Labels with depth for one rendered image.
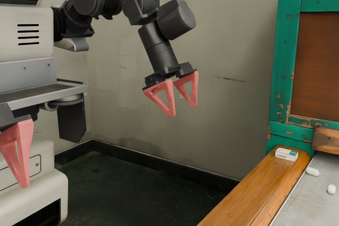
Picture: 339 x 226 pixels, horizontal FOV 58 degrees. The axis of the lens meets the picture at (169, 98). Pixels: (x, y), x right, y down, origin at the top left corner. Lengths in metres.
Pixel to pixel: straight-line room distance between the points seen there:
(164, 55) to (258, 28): 1.33
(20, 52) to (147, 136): 1.86
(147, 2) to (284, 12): 0.53
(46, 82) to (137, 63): 1.68
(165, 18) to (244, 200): 0.46
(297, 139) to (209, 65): 1.09
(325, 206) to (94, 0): 0.74
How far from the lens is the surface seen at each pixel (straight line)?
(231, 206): 0.76
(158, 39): 0.66
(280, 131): 1.14
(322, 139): 1.06
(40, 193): 0.81
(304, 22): 1.08
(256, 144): 2.08
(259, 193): 0.82
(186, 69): 0.68
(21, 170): 0.41
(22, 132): 0.39
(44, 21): 0.77
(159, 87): 0.62
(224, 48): 2.02
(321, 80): 1.08
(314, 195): 0.92
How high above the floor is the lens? 1.18
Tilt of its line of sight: 14 degrees down
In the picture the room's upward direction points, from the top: straight up
